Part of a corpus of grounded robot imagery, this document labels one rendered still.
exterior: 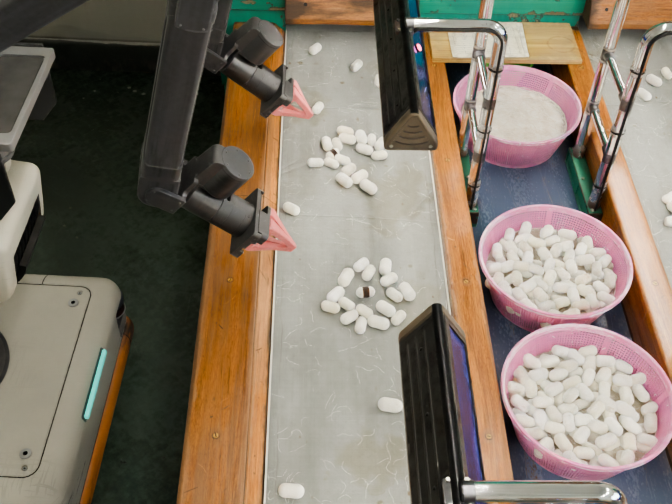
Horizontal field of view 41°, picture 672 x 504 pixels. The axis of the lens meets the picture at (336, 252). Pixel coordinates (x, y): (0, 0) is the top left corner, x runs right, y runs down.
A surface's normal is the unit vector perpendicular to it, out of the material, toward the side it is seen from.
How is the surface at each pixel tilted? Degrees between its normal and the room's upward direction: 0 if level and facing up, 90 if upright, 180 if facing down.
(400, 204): 0
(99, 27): 90
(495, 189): 0
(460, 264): 0
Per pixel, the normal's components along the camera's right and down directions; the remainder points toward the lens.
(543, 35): 0.03, -0.69
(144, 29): -0.04, 0.73
